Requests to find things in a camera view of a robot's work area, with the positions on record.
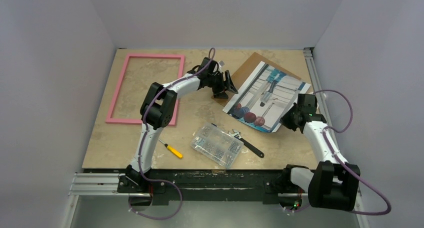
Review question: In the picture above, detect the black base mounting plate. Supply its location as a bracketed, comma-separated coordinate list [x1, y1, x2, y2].
[82, 168, 312, 206]

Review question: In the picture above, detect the brown fibreboard backing board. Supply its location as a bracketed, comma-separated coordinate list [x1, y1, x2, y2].
[231, 52, 301, 94]

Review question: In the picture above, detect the aluminium rail right side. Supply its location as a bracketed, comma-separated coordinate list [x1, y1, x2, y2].
[303, 47, 345, 166]

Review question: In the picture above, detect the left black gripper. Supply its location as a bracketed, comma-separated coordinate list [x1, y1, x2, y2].
[207, 71, 237, 99]

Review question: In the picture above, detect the aluminium rail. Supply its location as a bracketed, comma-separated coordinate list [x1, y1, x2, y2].
[70, 172, 307, 200]
[303, 47, 345, 166]

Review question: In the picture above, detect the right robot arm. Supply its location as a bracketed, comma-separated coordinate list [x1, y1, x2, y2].
[280, 94, 361, 211]

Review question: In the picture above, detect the printed photo with balls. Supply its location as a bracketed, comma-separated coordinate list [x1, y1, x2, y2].
[222, 61, 311, 133]

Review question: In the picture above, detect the pink picture frame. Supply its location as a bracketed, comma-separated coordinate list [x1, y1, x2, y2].
[105, 52, 186, 125]

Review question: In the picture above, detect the adjustable wrench black handle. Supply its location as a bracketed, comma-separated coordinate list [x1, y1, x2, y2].
[228, 129, 265, 158]

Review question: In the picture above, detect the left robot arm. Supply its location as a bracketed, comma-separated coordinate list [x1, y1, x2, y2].
[125, 57, 238, 192]

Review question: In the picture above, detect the clear screw organizer box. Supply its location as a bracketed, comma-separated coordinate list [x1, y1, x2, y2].
[190, 123, 244, 169]

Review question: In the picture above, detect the yellow handled screwdriver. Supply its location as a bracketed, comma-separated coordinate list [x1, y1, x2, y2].
[159, 139, 183, 159]

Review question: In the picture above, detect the aluminium rail front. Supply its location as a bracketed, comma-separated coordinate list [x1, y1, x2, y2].
[70, 172, 307, 200]

